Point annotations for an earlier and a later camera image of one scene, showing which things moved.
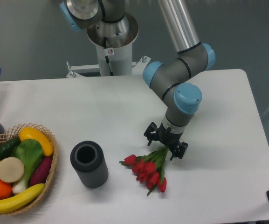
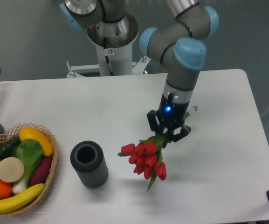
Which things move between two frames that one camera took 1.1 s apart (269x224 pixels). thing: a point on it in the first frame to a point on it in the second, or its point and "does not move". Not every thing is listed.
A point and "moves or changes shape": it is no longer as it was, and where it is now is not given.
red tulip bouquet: [149, 169] moves or changes shape
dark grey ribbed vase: [87, 158] does not move
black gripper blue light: [169, 139] to [171, 113]
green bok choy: [30, 152] does not move
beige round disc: [10, 169] does not move
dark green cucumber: [4, 150] does not move
